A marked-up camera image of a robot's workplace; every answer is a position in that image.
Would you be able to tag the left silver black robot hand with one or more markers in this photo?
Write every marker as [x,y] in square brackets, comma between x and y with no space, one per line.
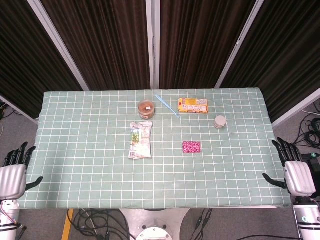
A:
[11,180]

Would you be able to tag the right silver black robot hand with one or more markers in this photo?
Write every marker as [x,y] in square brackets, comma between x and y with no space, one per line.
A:
[298,177]

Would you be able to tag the pink patterned packet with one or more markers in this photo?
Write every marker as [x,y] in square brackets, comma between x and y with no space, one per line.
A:
[191,147]

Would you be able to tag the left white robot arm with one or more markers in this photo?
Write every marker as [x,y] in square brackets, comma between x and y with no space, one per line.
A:
[8,220]

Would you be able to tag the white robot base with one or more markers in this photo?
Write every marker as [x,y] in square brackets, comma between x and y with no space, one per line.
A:
[155,222]

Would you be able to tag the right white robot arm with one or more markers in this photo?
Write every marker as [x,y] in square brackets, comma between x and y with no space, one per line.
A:
[307,217]

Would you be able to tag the black box with green light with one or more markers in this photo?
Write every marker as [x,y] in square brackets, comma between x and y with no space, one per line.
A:
[310,162]

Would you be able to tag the yellow floor tape strip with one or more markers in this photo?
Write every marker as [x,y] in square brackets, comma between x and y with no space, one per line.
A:
[67,225]

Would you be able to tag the green white checked tablecloth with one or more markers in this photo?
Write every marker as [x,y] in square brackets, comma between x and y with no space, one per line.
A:
[100,175]

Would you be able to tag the small white lidded jar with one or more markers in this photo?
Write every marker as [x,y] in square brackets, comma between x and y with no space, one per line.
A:
[220,122]

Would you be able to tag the dark brown curtain panel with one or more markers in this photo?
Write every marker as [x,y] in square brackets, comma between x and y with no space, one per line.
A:
[200,42]
[100,45]
[25,62]
[287,50]

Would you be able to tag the yellow snack box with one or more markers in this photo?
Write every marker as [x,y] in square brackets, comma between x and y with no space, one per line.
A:
[193,105]

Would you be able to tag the white green snack bag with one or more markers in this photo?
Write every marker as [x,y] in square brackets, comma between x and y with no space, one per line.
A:
[140,142]

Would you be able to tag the light blue toothbrush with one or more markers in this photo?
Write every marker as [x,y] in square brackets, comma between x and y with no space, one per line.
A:
[167,106]

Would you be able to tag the clear plastic jar brown snacks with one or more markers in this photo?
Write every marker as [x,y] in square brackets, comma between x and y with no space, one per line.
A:
[146,108]

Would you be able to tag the white metal partition post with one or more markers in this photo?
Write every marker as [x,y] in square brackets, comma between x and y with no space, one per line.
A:
[295,108]
[18,110]
[239,42]
[153,45]
[58,42]

